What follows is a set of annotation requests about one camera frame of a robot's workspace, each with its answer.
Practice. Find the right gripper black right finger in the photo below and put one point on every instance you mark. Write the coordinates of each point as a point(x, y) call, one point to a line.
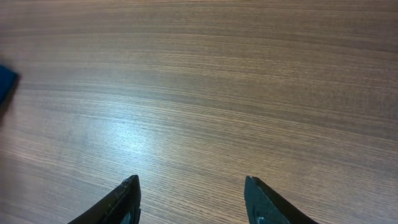
point(264, 205)

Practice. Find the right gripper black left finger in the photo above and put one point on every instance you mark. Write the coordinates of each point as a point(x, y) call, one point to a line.
point(120, 206)

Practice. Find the blue t-shirt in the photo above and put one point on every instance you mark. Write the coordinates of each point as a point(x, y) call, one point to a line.
point(9, 80)

